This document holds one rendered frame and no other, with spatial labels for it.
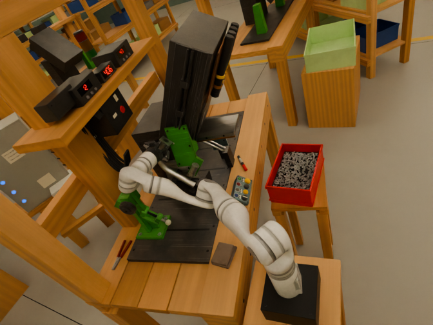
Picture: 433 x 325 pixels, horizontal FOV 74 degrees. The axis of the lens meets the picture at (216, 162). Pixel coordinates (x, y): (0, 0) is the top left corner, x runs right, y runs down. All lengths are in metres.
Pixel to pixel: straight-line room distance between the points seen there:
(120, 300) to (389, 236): 1.72
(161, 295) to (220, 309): 0.27
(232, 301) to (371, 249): 1.30
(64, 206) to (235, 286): 0.78
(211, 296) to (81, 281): 0.53
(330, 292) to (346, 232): 1.17
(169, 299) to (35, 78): 0.98
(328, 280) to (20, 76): 1.30
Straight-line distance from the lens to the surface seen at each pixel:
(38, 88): 1.27
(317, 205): 1.42
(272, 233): 0.79
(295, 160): 1.54
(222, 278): 1.20
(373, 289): 2.11
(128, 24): 6.92
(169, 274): 1.33
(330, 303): 1.15
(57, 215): 1.36
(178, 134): 1.36
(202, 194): 1.12
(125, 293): 1.40
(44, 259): 1.23
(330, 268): 1.20
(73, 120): 1.19
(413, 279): 2.17
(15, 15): 1.33
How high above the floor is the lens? 1.92
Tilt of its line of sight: 38 degrees down
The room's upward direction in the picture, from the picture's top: 24 degrees counter-clockwise
